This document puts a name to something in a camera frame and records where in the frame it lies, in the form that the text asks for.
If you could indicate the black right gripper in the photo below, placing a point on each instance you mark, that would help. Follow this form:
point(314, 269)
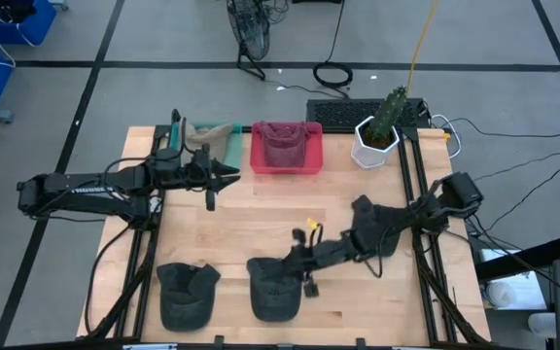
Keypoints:
point(331, 253)

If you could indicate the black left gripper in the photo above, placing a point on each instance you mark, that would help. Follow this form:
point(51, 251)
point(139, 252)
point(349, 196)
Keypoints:
point(192, 172)

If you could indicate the dark grey baseball cap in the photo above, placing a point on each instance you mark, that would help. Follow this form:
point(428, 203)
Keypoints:
point(185, 306)
point(365, 209)
point(272, 301)

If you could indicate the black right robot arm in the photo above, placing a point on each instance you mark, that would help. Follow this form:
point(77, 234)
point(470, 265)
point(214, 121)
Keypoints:
point(462, 192)

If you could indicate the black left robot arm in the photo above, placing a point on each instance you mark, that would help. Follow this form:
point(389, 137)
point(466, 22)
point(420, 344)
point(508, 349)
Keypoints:
point(80, 189)

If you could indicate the teal plastic bin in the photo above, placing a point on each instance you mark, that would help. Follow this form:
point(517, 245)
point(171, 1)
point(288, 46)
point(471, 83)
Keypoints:
point(235, 150)

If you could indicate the red plastic bin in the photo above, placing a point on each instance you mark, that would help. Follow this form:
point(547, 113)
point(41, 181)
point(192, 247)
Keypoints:
point(285, 170)

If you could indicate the black floor fan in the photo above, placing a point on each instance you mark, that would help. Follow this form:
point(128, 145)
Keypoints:
point(248, 29)

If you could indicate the black beam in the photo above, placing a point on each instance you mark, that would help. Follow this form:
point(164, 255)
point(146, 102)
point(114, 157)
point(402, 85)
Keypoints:
point(518, 262)

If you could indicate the black item in bin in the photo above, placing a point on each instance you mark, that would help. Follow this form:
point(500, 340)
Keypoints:
point(15, 10)

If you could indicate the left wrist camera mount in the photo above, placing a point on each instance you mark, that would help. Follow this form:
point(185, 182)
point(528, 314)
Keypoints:
point(210, 201)

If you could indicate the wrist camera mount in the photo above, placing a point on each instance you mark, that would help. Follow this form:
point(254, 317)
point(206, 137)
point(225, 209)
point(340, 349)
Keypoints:
point(210, 201)
point(310, 289)

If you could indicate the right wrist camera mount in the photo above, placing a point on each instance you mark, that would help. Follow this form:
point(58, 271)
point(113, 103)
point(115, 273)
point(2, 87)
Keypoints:
point(310, 289)

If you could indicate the black aluminium table frame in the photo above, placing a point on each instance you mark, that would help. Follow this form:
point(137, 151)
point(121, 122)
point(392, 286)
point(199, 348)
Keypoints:
point(406, 182)

